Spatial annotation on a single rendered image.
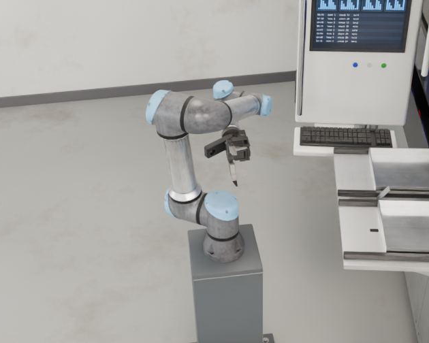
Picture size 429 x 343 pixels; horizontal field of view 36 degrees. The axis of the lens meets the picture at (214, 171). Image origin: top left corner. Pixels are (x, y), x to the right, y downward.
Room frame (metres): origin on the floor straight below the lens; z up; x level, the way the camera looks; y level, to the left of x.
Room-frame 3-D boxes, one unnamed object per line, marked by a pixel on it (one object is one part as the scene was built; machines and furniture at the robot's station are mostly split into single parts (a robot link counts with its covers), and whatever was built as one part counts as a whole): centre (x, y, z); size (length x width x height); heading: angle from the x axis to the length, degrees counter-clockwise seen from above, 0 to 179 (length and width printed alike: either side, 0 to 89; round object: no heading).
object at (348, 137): (2.45, -0.59, 0.82); 0.40 x 0.14 x 0.02; 81
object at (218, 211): (1.79, -0.01, 0.96); 0.13 x 0.12 x 0.14; 62
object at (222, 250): (1.79, -0.02, 0.84); 0.15 x 0.15 x 0.10
